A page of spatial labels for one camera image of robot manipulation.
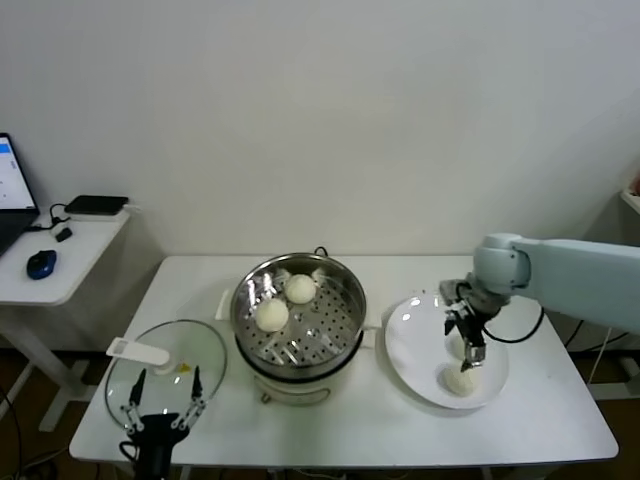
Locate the white steamed baozi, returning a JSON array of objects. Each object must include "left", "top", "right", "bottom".
[
  {"left": 284, "top": 273, "right": 317, "bottom": 305},
  {"left": 447, "top": 333, "right": 484, "bottom": 364},
  {"left": 438, "top": 367, "right": 476, "bottom": 397},
  {"left": 255, "top": 299, "right": 291, "bottom": 334}
]

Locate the glass lid with white handle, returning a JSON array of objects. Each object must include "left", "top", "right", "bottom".
[{"left": 103, "top": 318, "right": 229, "bottom": 431}]

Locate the black desk cable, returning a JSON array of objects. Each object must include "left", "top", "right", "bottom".
[{"left": 24, "top": 202, "right": 71, "bottom": 234}]

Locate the white desk frame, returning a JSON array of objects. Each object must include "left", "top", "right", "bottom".
[{"left": 587, "top": 189, "right": 640, "bottom": 401}]

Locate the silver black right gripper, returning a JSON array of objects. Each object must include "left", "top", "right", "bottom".
[{"left": 439, "top": 279, "right": 509, "bottom": 372}]

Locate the stainless steel steamer basket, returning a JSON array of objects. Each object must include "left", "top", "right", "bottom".
[{"left": 229, "top": 253, "right": 368, "bottom": 380}]

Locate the cream electric cooker base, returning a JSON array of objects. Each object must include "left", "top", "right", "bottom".
[{"left": 214, "top": 289, "right": 384, "bottom": 407}]

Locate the black laptop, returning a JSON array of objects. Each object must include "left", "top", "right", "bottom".
[{"left": 0, "top": 132, "right": 41, "bottom": 259}]

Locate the flat black box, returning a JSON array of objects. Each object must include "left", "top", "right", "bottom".
[{"left": 64, "top": 194, "right": 130, "bottom": 215}]

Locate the blue computer mouse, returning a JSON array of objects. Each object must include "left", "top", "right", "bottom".
[{"left": 26, "top": 248, "right": 58, "bottom": 280}]

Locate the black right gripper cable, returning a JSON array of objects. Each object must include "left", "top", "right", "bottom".
[{"left": 482, "top": 304, "right": 545, "bottom": 344}]

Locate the white rounded side desk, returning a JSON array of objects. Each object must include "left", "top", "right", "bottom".
[{"left": 0, "top": 204, "right": 146, "bottom": 434}]

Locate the white round plate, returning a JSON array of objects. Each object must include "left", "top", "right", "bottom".
[{"left": 382, "top": 295, "right": 511, "bottom": 411}]

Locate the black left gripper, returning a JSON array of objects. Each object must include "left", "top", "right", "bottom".
[{"left": 121, "top": 366, "right": 206, "bottom": 445}]

